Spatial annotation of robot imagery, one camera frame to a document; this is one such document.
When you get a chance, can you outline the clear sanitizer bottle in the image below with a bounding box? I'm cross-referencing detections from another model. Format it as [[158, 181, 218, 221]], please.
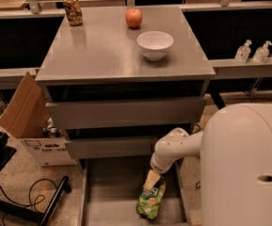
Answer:
[[253, 40, 272, 63], [234, 40, 251, 62]]

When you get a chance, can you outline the white bowl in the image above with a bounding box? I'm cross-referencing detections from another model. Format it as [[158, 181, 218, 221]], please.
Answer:
[[137, 31, 174, 61]]

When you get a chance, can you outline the grey bottom drawer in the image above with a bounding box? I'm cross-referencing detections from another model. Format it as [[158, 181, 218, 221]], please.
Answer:
[[77, 156, 190, 226]]

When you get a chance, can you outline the green rice chip bag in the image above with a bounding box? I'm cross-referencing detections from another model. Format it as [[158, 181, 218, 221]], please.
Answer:
[[136, 177, 167, 219]]

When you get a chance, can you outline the right clear sanitizer bottle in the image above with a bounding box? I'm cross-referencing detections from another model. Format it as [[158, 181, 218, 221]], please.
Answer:
[[253, 40, 272, 63]]

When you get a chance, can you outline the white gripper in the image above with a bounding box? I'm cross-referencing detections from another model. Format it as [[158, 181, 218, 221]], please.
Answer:
[[143, 153, 175, 191]]

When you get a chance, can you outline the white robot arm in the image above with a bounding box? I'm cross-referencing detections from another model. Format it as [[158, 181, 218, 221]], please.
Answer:
[[143, 103, 272, 226]]

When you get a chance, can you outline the cardboard box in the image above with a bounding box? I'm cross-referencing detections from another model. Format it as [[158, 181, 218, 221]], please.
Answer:
[[0, 73, 76, 167]]

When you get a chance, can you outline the left clear sanitizer bottle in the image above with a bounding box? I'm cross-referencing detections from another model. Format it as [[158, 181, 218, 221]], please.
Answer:
[[234, 40, 251, 62]]

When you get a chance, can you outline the gold patterned drink can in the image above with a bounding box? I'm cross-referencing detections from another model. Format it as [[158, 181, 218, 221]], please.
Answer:
[[63, 0, 83, 26]]

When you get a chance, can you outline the grey top drawer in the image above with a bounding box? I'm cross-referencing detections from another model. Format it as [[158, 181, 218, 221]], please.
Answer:
[[46, 96, 206, 129]]

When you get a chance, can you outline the grey drawer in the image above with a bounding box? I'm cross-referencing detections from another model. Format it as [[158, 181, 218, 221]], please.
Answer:
[[77, 156, 190, 226], [65, 137, 160, 159], [46, 96, 206, 129]]

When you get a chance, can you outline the red apple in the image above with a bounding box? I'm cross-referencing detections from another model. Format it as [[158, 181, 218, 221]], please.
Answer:
[[125, 8, 142, 28]]

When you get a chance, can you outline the grey middle drawer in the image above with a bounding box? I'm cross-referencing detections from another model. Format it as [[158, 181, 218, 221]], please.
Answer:
[[65, 137, 160, 159]]

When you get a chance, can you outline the grey drawer cabinet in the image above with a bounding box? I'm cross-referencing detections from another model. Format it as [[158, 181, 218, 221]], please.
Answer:
[[35, 5, 216, 226]]

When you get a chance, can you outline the black stand base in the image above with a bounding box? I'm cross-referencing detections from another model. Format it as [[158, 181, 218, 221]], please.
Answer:
[[0, 131, 72, 226]]

